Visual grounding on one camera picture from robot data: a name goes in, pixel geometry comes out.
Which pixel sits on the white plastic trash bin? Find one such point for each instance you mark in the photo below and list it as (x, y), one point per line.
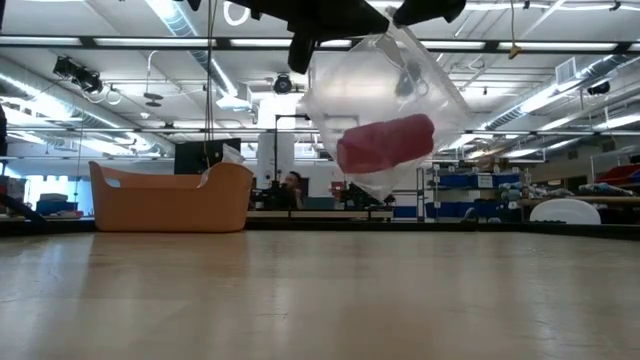
(565, 212)

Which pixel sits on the pink elastic bandage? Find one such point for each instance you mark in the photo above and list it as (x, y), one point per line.
(385, 145)

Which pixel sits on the blue plastic storage bin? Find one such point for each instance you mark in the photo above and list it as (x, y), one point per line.
(492, 209)
(506, 180)
(445, 210)
(455, 181)
(405, 212)

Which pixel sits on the black aluminium table frame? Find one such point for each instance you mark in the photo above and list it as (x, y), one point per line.
(450, 227)

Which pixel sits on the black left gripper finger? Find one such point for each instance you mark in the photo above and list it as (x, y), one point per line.
(360, 17)

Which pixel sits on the white air vent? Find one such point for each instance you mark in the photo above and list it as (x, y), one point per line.
(566, 71)

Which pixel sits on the metal shelf rack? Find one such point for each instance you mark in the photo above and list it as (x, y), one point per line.
(423, 195)

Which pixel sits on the black ceiling camera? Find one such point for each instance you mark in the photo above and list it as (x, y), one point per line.
(283, 84)
(80, 76)
(407, 80)

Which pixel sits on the grey cloth bundle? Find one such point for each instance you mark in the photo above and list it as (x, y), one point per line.
(540, 191)
(605, 189)

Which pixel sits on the wooden workbench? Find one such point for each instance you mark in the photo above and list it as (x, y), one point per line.
(615, 201)

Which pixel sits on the yellow hanging tag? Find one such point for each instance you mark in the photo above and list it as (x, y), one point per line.
(514, 51)

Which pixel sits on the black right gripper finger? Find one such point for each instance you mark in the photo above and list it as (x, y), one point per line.
(422, 11)

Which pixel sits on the silver spiral air duct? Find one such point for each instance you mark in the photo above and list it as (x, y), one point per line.
(175, 20)

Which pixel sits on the grey laptop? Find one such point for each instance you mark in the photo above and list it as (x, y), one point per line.
(320, 203)

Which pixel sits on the black square panel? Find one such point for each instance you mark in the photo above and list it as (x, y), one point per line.
(190, 157)

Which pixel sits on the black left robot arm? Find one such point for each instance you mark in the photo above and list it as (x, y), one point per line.
(194, 4)

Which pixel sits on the white column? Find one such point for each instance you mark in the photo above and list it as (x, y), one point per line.
(267, 150)

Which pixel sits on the person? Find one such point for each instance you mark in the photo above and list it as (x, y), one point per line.
(294, 181)

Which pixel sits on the orange plastic bin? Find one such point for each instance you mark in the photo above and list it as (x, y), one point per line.
(170, 205)

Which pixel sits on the background wooden table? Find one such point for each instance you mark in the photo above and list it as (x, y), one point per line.
(270, 215)

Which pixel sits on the blue crate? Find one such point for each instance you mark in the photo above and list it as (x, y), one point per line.
(55, 206)

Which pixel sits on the red plastic storage bin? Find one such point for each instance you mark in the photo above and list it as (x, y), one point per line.
(620, 175)

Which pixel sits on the clear plastic bag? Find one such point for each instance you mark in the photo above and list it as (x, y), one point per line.
(230, 155)
(360, 85)

